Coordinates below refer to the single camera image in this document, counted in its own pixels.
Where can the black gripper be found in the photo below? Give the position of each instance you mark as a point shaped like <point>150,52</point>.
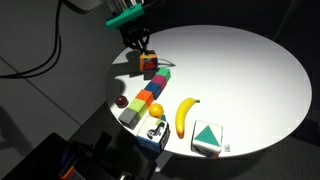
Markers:
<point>135,28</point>

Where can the orange soft cube number nine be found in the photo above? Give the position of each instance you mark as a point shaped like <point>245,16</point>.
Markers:
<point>148,61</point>

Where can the magenta wooden block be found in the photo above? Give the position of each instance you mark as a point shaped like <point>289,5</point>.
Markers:
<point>158,81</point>

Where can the blue wooden block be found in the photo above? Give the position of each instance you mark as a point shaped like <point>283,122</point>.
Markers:
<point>152,89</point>

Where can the orange wooden block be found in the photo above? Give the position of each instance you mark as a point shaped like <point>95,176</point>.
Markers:
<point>144,96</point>

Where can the lime green wooden block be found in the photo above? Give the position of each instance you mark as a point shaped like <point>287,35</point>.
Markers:
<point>137,106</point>

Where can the grey wooden block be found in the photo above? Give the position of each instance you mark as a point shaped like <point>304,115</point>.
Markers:
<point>128,118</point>

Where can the dark red ball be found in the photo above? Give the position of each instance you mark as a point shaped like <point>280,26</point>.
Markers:
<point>121,101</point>

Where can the yellow ball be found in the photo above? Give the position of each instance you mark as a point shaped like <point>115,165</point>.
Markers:
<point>156,110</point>

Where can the yellow banana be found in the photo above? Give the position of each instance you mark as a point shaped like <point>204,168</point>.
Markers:
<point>183,115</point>

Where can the white soft cube teal triangle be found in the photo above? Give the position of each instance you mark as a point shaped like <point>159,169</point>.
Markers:
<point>206,136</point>

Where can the white table leg base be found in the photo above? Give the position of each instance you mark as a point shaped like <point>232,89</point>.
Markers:
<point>163,163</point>

